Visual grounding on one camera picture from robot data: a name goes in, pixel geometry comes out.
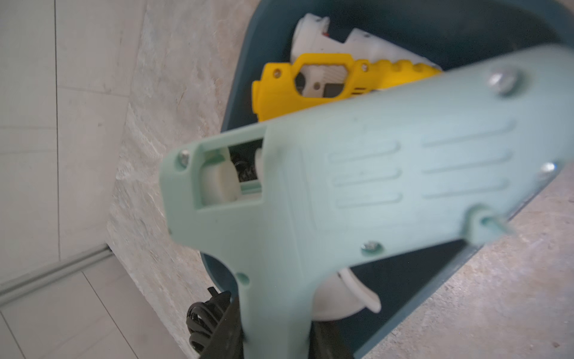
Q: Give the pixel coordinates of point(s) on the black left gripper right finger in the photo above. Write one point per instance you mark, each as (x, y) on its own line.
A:
(326, 342)

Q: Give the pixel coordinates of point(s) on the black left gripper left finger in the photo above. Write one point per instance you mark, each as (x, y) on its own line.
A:
(227, 341)

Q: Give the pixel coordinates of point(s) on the mint green glue gun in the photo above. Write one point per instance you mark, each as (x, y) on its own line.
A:
(286, 203)

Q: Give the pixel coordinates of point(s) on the yellow glue gun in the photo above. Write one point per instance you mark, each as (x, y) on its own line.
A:
(275, 94)

